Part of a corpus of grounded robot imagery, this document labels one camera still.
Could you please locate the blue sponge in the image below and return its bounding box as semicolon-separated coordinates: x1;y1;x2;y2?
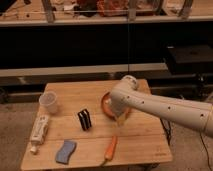
55;140;77;164

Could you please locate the orange bowl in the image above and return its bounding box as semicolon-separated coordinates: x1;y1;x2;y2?
101;92;131;120

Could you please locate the white tube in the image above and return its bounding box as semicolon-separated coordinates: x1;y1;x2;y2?
30;115;49;154

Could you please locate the black box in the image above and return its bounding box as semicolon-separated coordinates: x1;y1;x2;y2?
166;45;213;74

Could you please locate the clear plastic cup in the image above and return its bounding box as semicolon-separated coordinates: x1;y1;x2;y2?
39;91;58;114

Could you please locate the orange carrot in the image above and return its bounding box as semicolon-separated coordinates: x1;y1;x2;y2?
101;135;118;165

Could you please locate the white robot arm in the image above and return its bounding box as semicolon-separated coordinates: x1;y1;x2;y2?
109;75;213;138

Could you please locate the black and white eraser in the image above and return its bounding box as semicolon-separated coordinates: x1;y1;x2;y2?
78;109;92;131

